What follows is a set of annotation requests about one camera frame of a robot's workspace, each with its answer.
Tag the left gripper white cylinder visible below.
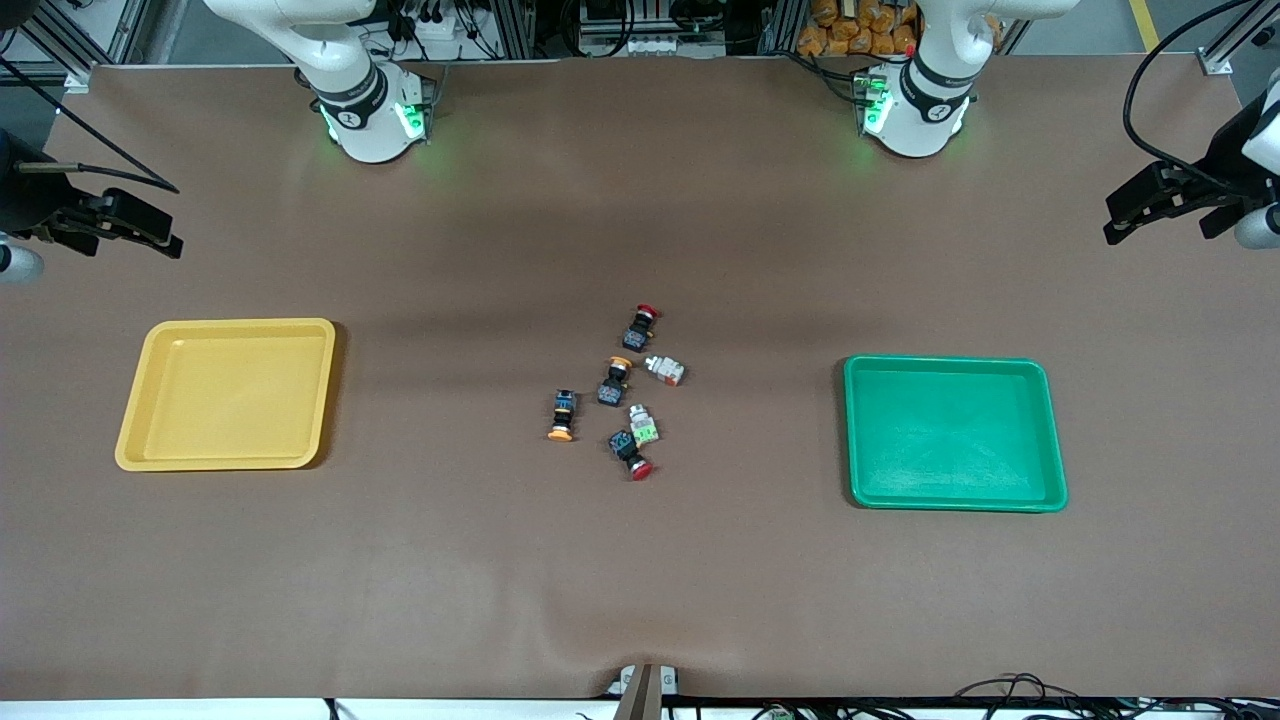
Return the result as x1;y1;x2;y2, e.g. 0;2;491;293
1235;205;1280;251

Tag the yellow plastic tray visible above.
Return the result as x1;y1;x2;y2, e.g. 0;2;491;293
115;318;337;472

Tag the green plastic tray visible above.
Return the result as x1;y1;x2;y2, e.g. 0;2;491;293
843;355;1069;513

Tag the orange packaged items pile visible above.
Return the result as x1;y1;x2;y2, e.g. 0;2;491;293
797;0;917;57

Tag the white power strip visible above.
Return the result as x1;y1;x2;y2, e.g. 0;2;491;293
413;10;473;63

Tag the red mushroom push button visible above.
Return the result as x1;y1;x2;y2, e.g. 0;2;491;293
609;430;654;482
622;304;662;354

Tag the grey power strip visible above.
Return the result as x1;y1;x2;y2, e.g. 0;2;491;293
598;35;693;58

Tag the brown table mat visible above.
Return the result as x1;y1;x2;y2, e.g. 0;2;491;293
0;55;1280;701

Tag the metal table clamp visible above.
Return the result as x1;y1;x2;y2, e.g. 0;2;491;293
605;663;681;720

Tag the aluminium frame strut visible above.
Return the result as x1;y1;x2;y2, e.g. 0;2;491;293
0;0;151;94
1195;0;1280;76

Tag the black loose cable bundle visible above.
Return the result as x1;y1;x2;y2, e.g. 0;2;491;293
950;673;1280;720

